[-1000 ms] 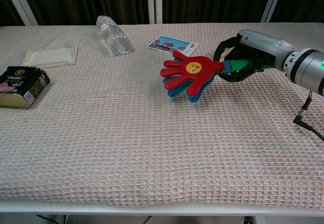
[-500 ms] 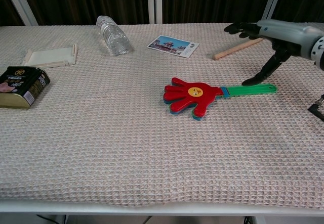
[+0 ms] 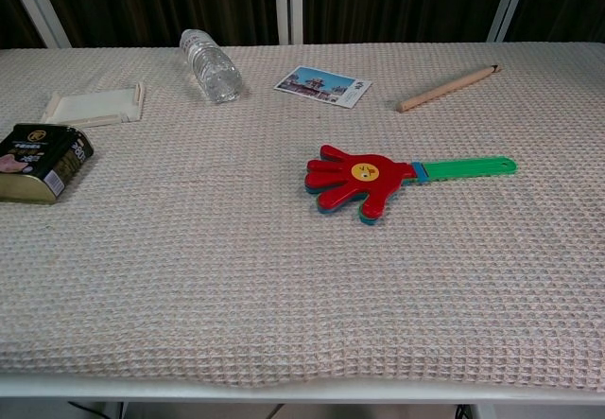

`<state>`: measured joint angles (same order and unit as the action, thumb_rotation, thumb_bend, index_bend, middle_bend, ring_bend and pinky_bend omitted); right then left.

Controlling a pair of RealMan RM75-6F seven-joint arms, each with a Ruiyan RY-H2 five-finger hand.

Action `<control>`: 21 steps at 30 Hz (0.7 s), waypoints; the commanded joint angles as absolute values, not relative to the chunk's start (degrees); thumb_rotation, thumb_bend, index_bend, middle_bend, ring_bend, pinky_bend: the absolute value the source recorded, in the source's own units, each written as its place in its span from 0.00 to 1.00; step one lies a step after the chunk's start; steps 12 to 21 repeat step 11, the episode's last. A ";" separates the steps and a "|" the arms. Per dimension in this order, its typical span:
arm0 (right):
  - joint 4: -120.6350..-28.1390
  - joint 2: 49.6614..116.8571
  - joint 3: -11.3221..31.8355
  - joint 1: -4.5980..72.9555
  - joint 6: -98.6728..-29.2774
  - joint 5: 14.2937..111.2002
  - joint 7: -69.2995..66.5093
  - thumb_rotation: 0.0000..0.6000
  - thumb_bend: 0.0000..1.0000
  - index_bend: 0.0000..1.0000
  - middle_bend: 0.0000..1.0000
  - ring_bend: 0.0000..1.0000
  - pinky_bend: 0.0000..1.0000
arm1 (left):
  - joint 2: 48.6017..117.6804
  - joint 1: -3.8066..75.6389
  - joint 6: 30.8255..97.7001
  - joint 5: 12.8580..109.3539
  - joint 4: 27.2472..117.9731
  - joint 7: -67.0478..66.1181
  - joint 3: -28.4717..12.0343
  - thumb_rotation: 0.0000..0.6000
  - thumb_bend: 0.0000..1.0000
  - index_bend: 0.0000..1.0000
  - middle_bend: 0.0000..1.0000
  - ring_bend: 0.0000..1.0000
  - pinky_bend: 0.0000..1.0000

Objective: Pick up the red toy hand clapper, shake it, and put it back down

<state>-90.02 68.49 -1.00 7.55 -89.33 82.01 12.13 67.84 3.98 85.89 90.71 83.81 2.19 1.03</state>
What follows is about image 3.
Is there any clear plastic water bottle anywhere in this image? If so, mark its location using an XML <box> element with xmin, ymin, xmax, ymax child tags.
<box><xmin>180</xmin><ymin>28</ymin><xmax>244</xmax><ymax>104</ymax></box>

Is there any red hand clapper toy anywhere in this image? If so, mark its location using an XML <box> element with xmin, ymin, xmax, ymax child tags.
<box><xmin>304</xmin><ymin>144</ymin><xmax>520</xmax><ymax>226</ymax></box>

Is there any building photo postcard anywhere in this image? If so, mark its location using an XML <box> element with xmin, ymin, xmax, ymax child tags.
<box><xmin>273</xmin><ymin>65</ymin><xmax>373</xmax><ymax>109</ymax></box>

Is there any black luncheon meat can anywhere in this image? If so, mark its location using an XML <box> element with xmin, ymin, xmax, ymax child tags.
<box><xmin>0</xmin><ymin>122</ymin><xmax>95</xmax><ymax>205</ymax></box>

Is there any beige waffle weave cloth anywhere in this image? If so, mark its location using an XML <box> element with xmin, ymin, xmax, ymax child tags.
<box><xmin>0</xmin><ymin>42</ymin><xmax>605</xmax><ymax>394</ymax></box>

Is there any upright white frame post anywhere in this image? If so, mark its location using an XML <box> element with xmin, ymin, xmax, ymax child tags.
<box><xmin>288</xmin><ymin>0</ymin><xmax>304</xmax><ymax>45</ymax></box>
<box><xmin>273</xmin><ymin>0</ymin><xmax>290</xmax><ymax>45</ymax></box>

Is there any slanted white frame post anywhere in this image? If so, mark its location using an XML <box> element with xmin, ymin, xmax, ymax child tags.
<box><xmin>486</xmin><ymin>0</ymin><xmax>533</xmax><ymax>44</ymax></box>
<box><xmin>2</xmin><ymin>0</ymin><xmax>73</xmax><ymax>49</ymax></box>

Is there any wooden stick with dark tip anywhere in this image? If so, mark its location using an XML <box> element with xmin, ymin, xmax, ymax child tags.
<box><xmin>395</xmin><ymin>63</ymin><xmax>504</xmax><ymax>113</ymax></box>

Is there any white table leg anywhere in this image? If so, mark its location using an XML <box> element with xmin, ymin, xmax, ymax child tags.
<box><xmin>101</xmin><ymin>400</ymin><xmax>129</xmax><ymax>419</ymax></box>
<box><xmin>465</xmin><ymin>403</ymin><xmax>497</xmax><ymax>419</ymax></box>

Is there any white plastic tray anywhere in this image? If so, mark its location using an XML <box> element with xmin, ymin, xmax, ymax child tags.
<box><xmin>40</xmin><ymin>81</ymin><xmax>147</xmax><ymax>129</ymax></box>

